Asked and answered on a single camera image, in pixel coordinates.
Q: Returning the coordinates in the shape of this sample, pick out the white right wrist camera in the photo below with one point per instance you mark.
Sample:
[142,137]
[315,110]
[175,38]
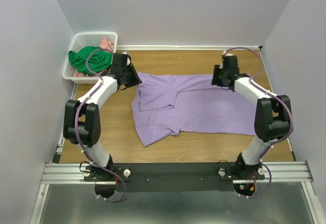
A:
[226,54]

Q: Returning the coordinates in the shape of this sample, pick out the aluminium extrusion rail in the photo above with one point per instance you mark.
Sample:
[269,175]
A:
[296,171]

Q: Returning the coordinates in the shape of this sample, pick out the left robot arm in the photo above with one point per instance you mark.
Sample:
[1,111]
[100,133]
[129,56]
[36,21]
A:
[82,124]

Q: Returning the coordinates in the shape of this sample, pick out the white perforated plastic basket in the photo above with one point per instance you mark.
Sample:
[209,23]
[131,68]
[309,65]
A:
[79,41]

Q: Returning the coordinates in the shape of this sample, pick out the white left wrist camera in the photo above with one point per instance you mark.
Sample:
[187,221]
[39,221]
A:
[128,57]

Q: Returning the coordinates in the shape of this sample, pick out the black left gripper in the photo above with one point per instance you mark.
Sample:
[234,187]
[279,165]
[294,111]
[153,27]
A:
[136,80]

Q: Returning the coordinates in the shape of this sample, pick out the purple t shirt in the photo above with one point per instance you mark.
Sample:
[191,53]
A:
[168,104]

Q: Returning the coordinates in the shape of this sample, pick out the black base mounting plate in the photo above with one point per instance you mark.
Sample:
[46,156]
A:
[169,177]

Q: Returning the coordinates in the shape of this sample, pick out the green t shirt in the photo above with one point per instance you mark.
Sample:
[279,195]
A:
[89,59]

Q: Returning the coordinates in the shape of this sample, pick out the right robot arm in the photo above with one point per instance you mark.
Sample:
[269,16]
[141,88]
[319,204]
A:
[273,119]

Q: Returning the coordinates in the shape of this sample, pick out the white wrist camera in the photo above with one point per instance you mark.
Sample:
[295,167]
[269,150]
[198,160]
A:
[128,57]
[226,54]

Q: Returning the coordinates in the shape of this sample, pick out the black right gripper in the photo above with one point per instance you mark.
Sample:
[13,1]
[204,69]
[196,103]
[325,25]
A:
[216,69]

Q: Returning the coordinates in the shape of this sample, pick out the pink t shirt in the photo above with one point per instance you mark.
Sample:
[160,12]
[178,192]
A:
[107,44]

